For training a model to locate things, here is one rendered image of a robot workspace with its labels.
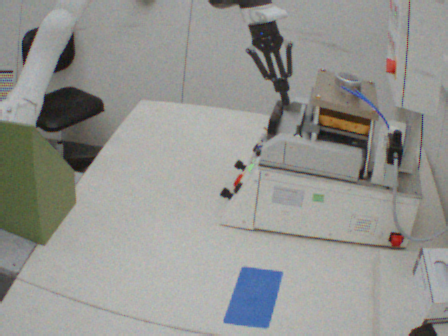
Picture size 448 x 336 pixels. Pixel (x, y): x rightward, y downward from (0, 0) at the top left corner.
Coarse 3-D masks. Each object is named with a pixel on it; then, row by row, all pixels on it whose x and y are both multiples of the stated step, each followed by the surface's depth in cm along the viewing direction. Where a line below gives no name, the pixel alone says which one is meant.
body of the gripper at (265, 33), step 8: (256, 24) 139; (264, 24) 137; (272, 24) 138; (256, 32) 139; (264, 32) 138; (272, 32) 138; (256, 40) 142; (264, 40) 142; (272, 40) 141; (280, 40) 140; (256, 48) 143; (280, 48) 142
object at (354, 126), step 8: (320, 112) 139; (328, 112) 140; (336, 112) 141; (312, 120) 139; (320, 120) 138; (328, 120) 138; (336, 120) 137; (344, 120) 137; (352, 120) 137; (360, 120) 138; (368, 120) 139; (320, 128) 139; (328, 128) 139; (336, 128) 138; (344, 128) 137; (352, 128) 137; (360, 128) 136; (368, 128) 136; (352, 136) 138; (360, 136) 137
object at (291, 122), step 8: (288, 112) 161; (296, 112) 161; (304, 112) 155; (280, 120) 155; (288, 120) 155; (296, 120) 156; (280, 128) 150; (288, 128) 151; (296, 128) 144; (272, 136) 145; (304, 136) 147; (360, 168) 140
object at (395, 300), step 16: (384, 256) 131; (400, 256) 131; (416, 256) 130; (384, 272) 125; (400, 272) 124; (384, 288) 119; (400, 288) 118; (384, 304) 113; (400, 304) 112; (416, 304) 112; (384, 320) 107; (400, 320) 107; (416, 320) 106
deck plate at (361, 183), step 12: (264, 168) 139; (276, 168) 139; (324, 180) 137; (336, 180) 136; (360, 180) 137; (408, 180) 140; (384, 192) 134; (396, 192) 133; (408, 192) 133; (420, 192) 134
